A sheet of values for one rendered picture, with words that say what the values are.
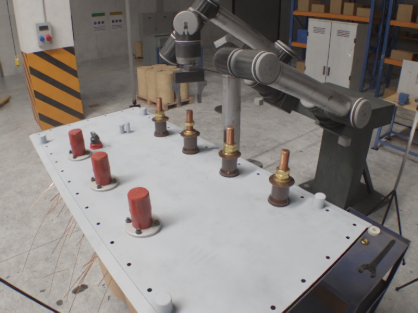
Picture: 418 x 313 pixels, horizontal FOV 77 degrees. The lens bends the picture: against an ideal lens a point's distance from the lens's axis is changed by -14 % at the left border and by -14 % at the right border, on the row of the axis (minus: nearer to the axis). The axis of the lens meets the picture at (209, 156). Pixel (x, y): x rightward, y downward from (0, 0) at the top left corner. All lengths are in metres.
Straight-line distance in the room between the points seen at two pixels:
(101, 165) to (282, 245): 0.72
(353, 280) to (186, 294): 0.99
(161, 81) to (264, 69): 5.02
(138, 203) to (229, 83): 0.88
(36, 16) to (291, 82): 5.12
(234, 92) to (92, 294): 1.93
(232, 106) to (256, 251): 0.89
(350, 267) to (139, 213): 1.12
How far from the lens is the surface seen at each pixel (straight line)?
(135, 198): 0.91
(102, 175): 1.21
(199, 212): 1.05
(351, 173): 3.28
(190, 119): 1.39
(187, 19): 1.26
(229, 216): 1.04
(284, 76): 1.47
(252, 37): 2.39
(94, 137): 1.58
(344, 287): 1.55
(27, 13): 5.99
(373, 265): 1.70
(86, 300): 2.63
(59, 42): 6.09
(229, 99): 1.59
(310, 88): 1.62
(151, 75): 6.59
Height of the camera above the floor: 2.01
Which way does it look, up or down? 27 degrees down
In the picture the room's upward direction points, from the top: straight up
